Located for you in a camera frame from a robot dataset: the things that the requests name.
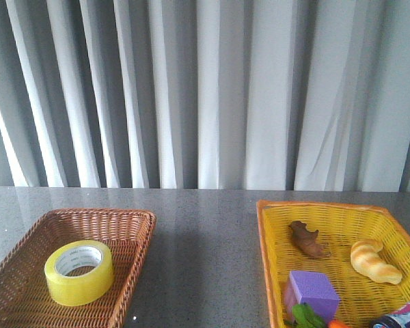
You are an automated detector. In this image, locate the yellow tape roll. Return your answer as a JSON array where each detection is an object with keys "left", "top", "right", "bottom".
[{"left": 44, "top": 240, "right": 114, "bottom": 306}]

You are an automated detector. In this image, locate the brown toy animal figure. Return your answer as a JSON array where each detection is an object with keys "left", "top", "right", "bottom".
[{"left": 289, "top": 221, "right": 331, "bottom": 259}]

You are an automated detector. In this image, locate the white pleated curtain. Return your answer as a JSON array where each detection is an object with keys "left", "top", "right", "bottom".
[{"left": 0, "top": 1, "right": 410, "bottom": 192}]

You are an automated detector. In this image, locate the purple foam cube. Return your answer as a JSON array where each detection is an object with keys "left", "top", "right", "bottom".
[{"left": 284, "top": 271, "right": 340, "bottom": 323}]

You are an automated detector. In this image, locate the brown wicker basket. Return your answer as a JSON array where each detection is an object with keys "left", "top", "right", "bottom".
[{"left": 0, "top": 208, "right": 156, "bottom": 327}]

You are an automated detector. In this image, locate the green toy leaf vegetable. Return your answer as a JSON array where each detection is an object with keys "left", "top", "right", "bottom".
[{"left": 284, "top": 303, "right": 327, "bottom": 328}]

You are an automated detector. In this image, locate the toy croissant bread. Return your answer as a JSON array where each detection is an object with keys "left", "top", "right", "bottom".
[{"left": 350, "top": 238, "right": 402, "bottom": 285}]

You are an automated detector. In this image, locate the orange toy carrot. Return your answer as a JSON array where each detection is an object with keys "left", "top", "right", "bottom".
[{"left": 327, "top": 319, "right": 350, "bottom": 328}]

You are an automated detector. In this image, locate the yellow plastic woven basket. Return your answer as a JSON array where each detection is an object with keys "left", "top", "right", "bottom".
[{"left": 257, "top": 200, "right": 410, "bottom": 327}]

